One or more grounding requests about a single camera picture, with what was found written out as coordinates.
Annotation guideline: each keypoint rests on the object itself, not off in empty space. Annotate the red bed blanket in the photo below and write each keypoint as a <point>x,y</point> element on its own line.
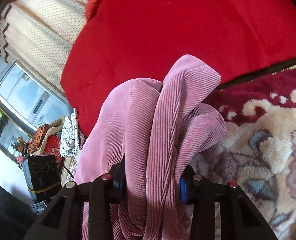
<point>129,39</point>

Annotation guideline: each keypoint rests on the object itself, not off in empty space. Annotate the floral plush bed blanket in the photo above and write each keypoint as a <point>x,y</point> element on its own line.
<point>259,148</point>

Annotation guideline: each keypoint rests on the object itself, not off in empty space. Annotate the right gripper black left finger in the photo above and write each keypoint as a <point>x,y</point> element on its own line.
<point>62,219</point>

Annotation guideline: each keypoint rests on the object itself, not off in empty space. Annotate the pink corduroy zip jacket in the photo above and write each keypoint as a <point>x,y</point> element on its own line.
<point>155,127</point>

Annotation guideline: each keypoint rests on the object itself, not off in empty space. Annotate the orange black patterned cloth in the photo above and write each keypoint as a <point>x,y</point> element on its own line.
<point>37,139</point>

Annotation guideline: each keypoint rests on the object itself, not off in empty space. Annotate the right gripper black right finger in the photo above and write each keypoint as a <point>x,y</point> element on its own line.
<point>239,217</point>

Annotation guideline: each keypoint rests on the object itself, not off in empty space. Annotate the beige dotted curtain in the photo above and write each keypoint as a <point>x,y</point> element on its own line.
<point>40,34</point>

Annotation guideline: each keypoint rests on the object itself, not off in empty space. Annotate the white black patterned folded cloth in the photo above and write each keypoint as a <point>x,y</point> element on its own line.
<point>71,139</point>

